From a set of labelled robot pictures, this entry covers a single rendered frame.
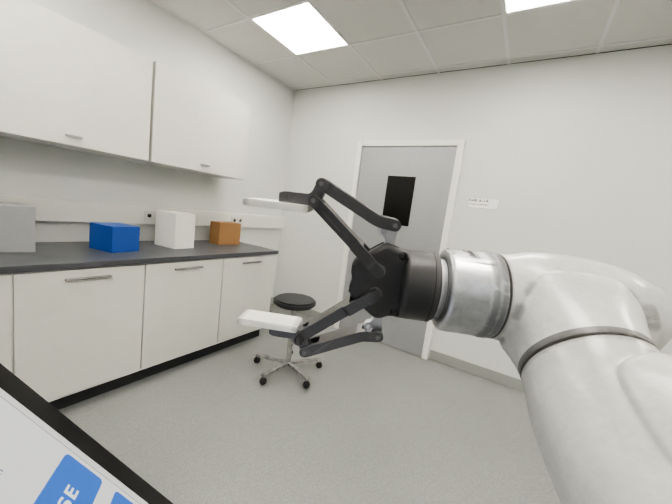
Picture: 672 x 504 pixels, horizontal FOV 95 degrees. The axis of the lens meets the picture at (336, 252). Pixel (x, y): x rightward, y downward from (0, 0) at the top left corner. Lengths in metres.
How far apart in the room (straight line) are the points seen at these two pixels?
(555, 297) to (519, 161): 2.89
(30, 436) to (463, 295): 0.39
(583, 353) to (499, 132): 3.02
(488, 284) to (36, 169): 2.79
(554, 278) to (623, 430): 0.13
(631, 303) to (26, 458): 0.51
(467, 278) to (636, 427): 0.14
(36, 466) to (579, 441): 0.40
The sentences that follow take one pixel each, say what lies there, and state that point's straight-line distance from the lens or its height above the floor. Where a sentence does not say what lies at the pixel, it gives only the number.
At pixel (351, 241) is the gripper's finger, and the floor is 1.33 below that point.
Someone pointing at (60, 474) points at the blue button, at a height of 1.11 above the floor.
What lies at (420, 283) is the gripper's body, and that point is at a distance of 0.31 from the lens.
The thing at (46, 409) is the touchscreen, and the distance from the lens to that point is 0.42.
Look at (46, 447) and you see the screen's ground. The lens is 0.40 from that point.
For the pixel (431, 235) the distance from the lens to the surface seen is 3.18.
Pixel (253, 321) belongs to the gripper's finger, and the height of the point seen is 1.22.
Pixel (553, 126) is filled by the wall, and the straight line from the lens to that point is 3.26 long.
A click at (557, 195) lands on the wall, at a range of 3.15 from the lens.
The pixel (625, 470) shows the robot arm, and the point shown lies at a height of 1.23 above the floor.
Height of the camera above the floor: 1.35
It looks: 7 degrees down
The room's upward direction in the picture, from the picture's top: 7 degrees clockwise
